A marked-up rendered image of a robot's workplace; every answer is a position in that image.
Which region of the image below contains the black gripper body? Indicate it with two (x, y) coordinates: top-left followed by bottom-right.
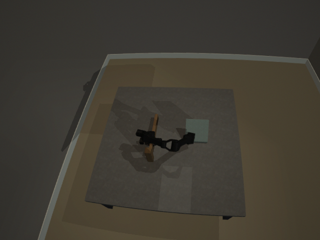
(139, 137), (153, 145)

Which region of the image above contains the brown wooden rail with metal hooks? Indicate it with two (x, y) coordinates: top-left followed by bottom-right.
(149, 114), (159, 153)

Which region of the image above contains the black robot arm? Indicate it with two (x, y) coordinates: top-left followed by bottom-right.
(135, 129), (195, 152)

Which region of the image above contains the brown wooden post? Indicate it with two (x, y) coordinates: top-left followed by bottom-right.
(144, 147), (154, 162)

